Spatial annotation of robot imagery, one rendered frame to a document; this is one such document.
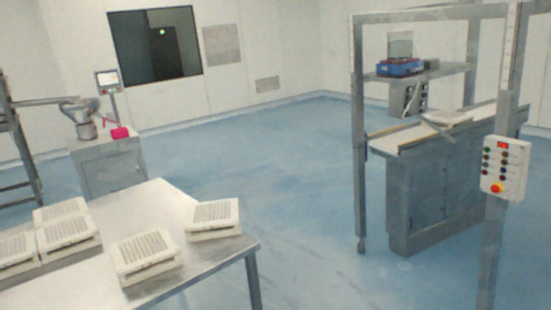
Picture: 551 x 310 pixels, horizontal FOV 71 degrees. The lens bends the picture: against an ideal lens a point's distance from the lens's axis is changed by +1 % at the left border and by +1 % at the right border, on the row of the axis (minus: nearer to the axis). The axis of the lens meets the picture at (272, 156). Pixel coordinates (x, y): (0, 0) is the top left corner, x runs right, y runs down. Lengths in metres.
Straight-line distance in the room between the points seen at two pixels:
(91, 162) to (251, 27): 4.46
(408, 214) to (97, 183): 2.83
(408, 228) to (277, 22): 5.67
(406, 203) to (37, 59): 5.50
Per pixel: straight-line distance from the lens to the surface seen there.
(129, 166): 4.08
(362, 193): 2.80
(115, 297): 1.62
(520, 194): 1.94
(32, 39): 6.67
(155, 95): 6.93
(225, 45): 7.25
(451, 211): 3.20
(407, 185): 2.71
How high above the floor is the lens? 1.75
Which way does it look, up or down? 20 degrees down
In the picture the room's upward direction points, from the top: 6 degrees counter-clockwise
